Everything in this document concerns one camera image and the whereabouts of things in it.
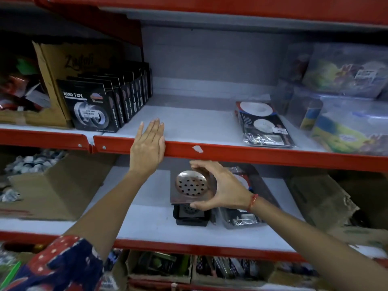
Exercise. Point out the person's left hand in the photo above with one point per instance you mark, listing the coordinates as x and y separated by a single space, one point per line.
147 148

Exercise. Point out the person's right hand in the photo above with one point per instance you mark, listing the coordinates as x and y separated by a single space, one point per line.
230 193

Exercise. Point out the person's left forearm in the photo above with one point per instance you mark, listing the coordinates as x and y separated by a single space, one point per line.
109 215

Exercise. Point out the person's right forearm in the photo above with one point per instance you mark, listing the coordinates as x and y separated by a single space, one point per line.
318 245

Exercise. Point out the red metal shelf rack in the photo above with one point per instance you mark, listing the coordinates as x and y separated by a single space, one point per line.
242 154

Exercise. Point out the white torn sticker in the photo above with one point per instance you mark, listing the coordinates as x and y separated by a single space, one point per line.
198 149

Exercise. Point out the row of black tape boxes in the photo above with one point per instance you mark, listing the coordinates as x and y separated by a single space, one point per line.
88 109

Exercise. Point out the cardboard box with striped items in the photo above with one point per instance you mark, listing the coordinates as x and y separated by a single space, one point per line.
230 268

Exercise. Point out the torn brown cardboard box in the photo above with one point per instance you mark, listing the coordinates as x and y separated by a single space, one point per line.
318 200

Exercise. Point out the plain brown cardboard box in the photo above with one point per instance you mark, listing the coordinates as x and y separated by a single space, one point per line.
60 193

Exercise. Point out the cardboard box with green tools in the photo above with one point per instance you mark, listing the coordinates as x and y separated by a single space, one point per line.
157 263

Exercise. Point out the clear storage box yellow print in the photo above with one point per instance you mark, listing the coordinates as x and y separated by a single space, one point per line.
297 106

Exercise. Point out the pile of white grey items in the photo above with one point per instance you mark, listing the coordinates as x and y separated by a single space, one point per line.
33 162

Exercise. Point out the brown script-print cardboard box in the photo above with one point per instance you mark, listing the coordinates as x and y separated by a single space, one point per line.
51 63

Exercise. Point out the blue red patterned garment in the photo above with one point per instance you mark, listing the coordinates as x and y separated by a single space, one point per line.
60 266

